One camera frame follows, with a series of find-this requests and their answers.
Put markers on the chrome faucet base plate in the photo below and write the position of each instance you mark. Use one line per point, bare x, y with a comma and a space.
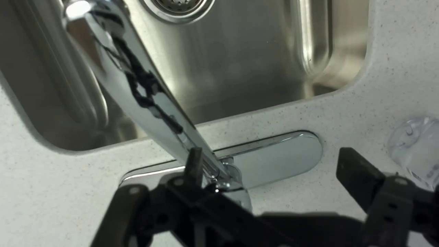
278, 156

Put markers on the chrome faucet spout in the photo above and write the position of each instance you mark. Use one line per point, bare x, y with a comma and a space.
118, 78

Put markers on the round metal sink drain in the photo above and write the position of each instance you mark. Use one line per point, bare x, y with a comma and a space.
178, 9

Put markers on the stainless steel sink basin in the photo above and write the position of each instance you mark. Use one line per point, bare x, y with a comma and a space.
255, 64

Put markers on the clear plastic water bottle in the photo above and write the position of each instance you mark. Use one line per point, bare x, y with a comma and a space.
418, 152

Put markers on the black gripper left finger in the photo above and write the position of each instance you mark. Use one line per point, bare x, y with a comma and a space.
137, 207

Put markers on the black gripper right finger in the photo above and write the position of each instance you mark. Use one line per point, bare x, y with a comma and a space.
392, 207

